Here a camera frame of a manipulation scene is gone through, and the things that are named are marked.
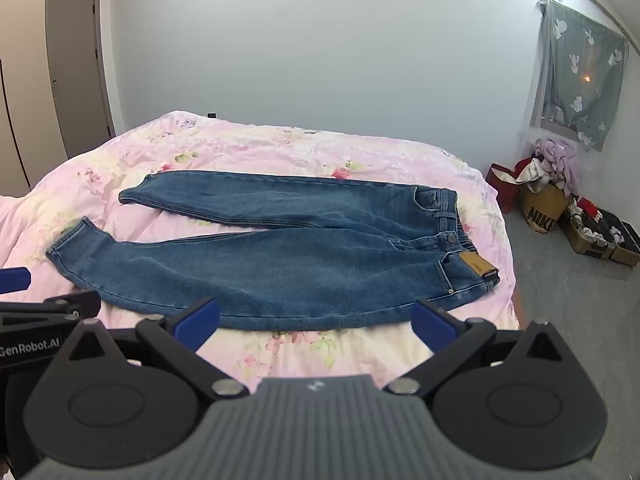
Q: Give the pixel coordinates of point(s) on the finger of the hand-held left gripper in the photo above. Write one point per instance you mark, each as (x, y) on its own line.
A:
(65, 305)
(14, 281)

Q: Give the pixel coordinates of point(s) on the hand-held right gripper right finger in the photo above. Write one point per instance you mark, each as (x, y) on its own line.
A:
(431, 322)

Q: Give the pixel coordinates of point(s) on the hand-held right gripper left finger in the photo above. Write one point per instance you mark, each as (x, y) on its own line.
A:
(200, 322)

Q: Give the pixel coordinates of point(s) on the blue denim pants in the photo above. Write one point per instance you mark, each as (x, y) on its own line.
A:
(310, 265)

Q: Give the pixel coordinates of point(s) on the red bag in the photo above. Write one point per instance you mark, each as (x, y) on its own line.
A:
(502, 185)

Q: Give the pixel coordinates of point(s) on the brown paper bag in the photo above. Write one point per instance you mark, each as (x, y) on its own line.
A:
(542, 212)

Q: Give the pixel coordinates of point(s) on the pink floral bed blanket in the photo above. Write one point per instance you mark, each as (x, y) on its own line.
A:
(260, 145)

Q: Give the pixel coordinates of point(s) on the open box of clothes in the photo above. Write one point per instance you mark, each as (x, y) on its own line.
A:
(605, 235)

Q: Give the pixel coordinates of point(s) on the beige wardrobe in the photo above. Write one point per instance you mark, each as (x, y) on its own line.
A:
(20, 85)

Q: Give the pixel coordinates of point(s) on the pile of clothes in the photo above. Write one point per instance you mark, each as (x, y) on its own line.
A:
(555, 157)

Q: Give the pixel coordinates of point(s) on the grey door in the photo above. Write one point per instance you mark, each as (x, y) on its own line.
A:
(80, 70)

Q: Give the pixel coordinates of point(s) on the green patterned curtain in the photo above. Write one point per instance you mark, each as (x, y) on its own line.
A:
(580, 75)

